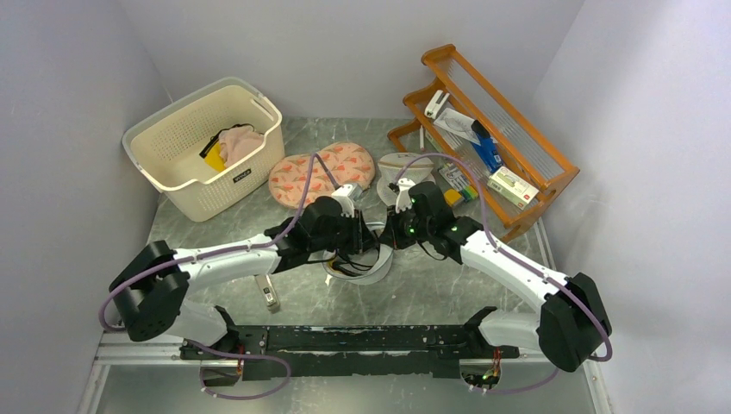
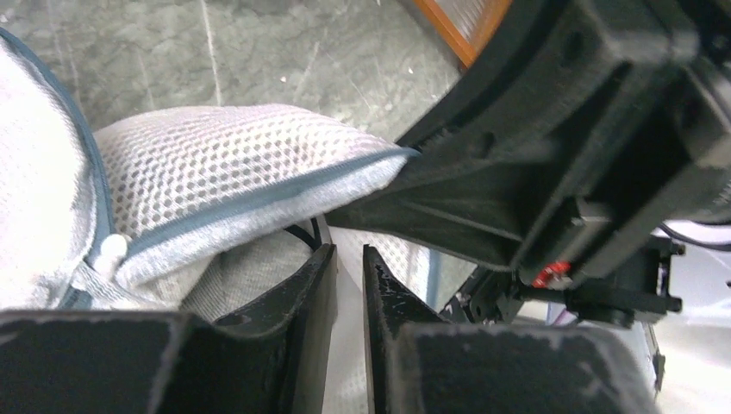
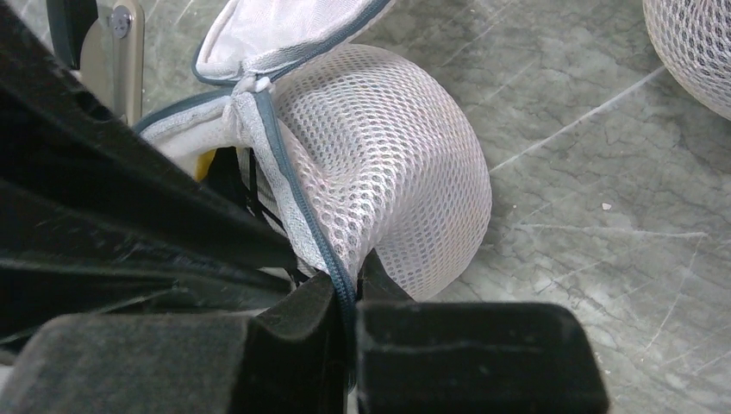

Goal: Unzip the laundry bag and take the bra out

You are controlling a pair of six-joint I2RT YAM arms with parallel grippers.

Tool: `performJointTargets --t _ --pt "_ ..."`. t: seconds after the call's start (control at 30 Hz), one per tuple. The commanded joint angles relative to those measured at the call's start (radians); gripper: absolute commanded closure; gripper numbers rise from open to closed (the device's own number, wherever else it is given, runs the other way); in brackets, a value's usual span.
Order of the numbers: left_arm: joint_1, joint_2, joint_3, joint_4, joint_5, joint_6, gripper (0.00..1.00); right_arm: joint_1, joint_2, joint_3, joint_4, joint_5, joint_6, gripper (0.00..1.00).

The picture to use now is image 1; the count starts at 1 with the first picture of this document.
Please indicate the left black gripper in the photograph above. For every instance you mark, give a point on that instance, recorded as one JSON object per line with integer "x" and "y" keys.
{"x": 362, "y": 238}

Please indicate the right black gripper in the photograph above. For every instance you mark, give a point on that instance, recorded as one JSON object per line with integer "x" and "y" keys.
{"x": 391, "y": 234}

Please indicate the white cylindrical mesh laundry bag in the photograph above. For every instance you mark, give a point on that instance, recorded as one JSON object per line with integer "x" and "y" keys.
{"x": 356, "y": 274}

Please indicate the grey black bra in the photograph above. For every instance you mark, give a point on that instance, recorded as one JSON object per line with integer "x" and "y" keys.
{"x": 366, "y": 253}

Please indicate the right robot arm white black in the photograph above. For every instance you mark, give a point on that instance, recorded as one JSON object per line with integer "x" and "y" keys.
{"x": 569, "y": 324}

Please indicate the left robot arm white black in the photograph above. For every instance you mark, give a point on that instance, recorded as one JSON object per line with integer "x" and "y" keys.
{"x": 151, "y": 292}

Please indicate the pink floral mesh laundry bag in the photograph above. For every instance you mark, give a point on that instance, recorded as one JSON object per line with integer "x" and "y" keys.
{"x": 347, "y": 162}

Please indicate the white mesh bag beige rim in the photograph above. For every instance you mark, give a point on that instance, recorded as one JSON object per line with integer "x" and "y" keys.
{"x": 390, "y": 165}

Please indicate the cream plastic laundry basket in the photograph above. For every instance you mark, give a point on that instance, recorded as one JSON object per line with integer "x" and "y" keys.
{"x": 166, "y": 147}

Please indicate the yellow block on rack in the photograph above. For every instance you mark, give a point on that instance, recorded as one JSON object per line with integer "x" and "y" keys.
{"x": 453, "y": 198}

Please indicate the pack of coloured markers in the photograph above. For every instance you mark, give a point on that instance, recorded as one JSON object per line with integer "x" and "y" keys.
{"x": 458, "y": 181}

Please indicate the silver black stapler on table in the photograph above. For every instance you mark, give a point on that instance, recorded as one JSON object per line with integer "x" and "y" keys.
{"x": 268, "y": 292}

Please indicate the blue tool on rack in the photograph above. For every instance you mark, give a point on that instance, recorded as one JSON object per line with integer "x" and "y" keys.
{"x": 486, "y": 147}

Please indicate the white green box on rack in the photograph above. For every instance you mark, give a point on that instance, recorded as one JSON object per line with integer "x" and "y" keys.
{"x": 512, "y": 187}

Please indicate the orange wooden shelf rack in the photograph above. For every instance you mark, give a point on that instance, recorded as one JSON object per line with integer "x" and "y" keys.
{"x": 523, "y": 148}

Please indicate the white plastic packet on rack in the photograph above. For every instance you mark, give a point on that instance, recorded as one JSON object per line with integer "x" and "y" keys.
{"x": 458, "y": 124}

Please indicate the white stapler on rack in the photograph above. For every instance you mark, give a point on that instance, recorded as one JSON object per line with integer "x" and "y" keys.
{"x": 436, "y": 103}

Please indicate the pink cloth in basket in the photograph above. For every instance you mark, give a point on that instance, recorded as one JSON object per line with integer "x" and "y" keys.
{"x": 238, "y": 142}

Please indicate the yellow item in basket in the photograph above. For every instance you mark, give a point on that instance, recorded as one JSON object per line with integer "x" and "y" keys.
{"x": 213, "y": 158}

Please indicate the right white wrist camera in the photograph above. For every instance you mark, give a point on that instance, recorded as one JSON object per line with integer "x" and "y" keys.
{"x": 404, "y": 200}

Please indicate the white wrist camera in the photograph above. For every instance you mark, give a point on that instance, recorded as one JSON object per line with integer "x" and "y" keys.
{"x": 346, "y": 195}
{"x": 404, "y": 200}

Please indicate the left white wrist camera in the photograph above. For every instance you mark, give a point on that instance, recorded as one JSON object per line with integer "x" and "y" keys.
{"x": 346, "y": 195}

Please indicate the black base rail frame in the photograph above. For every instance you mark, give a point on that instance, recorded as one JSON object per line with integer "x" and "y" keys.
{"x": 279, "y": 353}

